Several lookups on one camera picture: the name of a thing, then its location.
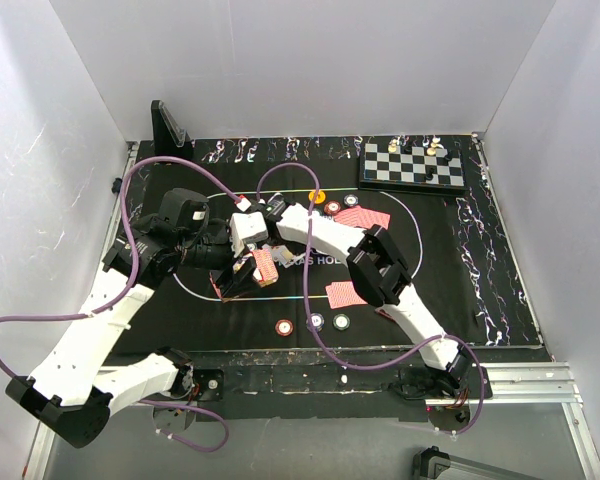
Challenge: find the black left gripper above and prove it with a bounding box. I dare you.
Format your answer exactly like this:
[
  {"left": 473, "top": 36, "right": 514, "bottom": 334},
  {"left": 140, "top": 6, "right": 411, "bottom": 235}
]
[{"left": 179, "top": 225, "right": 262, "bottom": 295}]

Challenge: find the red playing card deck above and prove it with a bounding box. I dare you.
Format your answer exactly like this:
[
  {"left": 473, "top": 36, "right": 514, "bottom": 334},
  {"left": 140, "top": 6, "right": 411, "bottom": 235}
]
[{"left": 210, "top": 249, "right": 279, "bottom": 302}]

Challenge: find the red poker chip stack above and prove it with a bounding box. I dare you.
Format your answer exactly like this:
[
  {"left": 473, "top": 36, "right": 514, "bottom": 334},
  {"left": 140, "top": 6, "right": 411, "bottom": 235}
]
[{"left": 275, "top": 319, "right": 294, "bottom": 337}]

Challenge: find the red backed card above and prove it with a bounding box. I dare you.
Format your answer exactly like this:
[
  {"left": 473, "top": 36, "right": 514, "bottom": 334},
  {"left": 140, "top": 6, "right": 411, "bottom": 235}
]
[
  {"left": 334, "top": 206, "right": 391, "bottom": 229},
  {"left": 325, "top": 281, "right": 367, "bottom": 310}
]

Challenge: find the green poker chip stack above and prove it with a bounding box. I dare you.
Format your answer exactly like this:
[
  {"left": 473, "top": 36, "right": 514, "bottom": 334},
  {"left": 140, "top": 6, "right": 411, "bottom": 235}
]
[{"left": 332, "top": 314, "right": 351, "bottom": 331}]

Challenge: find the yellow dealer button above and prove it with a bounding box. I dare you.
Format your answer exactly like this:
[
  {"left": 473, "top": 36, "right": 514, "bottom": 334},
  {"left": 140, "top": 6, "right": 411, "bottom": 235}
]
[{"left": 308, "top": 190, "right": 326, "bottom": 204}]

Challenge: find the black triangular all-in marker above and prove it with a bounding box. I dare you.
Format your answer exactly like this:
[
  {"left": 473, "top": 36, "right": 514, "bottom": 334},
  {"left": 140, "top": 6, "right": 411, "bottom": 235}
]
[{"left": 375, "top": 308, "right": 395, "bottom": 321}]

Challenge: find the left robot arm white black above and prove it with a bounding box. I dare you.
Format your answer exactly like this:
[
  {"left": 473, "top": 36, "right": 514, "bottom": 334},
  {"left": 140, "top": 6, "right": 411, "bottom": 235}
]
[{"left": 6, "top": 188, "right": 268, "bottom": 448}]

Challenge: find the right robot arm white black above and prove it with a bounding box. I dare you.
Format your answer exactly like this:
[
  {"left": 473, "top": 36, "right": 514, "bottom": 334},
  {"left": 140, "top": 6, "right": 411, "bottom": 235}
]
[{"left": 255, "top": 193, "right": 485, "bottom": 398}]

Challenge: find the black texas holdem poker mat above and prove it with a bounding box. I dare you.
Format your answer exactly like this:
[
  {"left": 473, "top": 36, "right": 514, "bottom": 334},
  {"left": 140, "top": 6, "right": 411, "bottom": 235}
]
[{"left": 124, "top": 158, "right": 486, "bottom": 354}]

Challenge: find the black card shoe stand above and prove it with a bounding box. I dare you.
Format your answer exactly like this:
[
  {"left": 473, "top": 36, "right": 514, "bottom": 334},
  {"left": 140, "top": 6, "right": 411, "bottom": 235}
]
[{"left": 150, "top": 100, "right": 194, "bottom": 160}]

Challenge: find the black white chess board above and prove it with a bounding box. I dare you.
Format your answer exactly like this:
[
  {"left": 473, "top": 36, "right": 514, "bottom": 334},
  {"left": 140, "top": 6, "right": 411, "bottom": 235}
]
[{"left": 358, "top": 143, "right": 468, "bottom": 196}]

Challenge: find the white chess pawn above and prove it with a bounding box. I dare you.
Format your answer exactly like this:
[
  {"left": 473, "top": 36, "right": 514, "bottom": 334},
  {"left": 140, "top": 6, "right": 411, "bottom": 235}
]
[{"left": 426, "top": 136, "right": 440, "bottom": 156}]

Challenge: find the black case corner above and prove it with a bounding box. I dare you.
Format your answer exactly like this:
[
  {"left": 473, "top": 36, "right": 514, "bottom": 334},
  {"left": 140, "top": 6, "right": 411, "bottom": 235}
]
[{"left": 412, "top": 445, "right": 546, "bottom": 480}]

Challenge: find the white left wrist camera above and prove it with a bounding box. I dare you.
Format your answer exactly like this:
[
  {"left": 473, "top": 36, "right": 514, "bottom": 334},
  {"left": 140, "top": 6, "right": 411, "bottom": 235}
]
[{"left": 229, "top": 212, "right": 268, "bottom": 256}]

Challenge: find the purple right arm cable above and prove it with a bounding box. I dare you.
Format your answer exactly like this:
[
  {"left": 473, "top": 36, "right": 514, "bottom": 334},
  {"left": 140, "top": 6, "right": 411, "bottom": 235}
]
[{"left": 255, "top": 162, "right": 486, "bottom": 434}]

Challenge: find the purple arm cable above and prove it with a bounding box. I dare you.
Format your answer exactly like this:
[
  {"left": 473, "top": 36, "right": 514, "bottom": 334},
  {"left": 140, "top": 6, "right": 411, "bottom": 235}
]
[
  {"left": 0, "top": 157, "right": 254, "bottom": 454},
  {"left": 255, "top": 162, "right": 486, "bottom": 434}
]

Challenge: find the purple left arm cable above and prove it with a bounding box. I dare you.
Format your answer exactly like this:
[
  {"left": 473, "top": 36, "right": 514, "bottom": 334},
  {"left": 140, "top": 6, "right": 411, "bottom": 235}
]
[{"left": 0, "top": 157, "right": 254, "bottom": 454}]

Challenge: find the aluminium frame rail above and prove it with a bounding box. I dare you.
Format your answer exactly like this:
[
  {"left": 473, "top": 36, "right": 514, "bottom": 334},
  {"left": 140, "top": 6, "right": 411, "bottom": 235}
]
[{"left": 23, "top": 362, "right": 600, "bottom": 479}]

